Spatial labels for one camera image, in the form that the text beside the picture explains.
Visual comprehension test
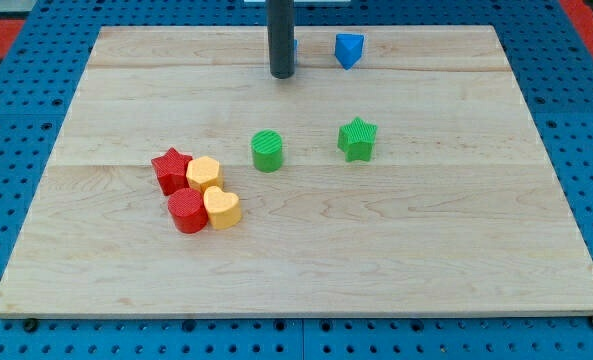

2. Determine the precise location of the blue triangular prism block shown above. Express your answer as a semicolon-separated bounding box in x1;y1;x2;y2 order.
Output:
334;33;365;70

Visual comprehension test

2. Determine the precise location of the yellow heart block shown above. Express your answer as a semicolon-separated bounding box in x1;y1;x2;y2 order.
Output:
203;186;242;230

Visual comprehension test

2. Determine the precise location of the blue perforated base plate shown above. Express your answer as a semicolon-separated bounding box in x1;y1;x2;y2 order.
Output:
0;0;593;359

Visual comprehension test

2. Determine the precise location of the red star block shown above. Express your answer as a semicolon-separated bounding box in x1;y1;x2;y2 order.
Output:
151;147;193;196

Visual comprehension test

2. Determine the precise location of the green star block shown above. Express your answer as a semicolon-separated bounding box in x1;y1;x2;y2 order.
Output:
337;117;378;162

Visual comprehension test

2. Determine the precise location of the green cylinder block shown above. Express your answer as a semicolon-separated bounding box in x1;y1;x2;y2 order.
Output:
250;129;283;173

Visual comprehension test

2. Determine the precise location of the black cylindrical pointer rod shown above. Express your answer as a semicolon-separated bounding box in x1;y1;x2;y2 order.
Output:
266;0;295;79

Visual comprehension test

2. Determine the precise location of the blue block behind rod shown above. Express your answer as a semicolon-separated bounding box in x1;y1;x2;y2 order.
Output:
293;39;298;66

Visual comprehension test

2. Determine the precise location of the red cylinder block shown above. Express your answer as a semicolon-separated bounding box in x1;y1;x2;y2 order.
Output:
168;188;208;234

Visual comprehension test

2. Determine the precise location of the yellow hexagon block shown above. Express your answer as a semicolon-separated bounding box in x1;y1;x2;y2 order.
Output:
186;156;224;193

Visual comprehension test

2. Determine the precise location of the light wooden board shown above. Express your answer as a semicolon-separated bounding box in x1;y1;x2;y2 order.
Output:
0;25;593;319

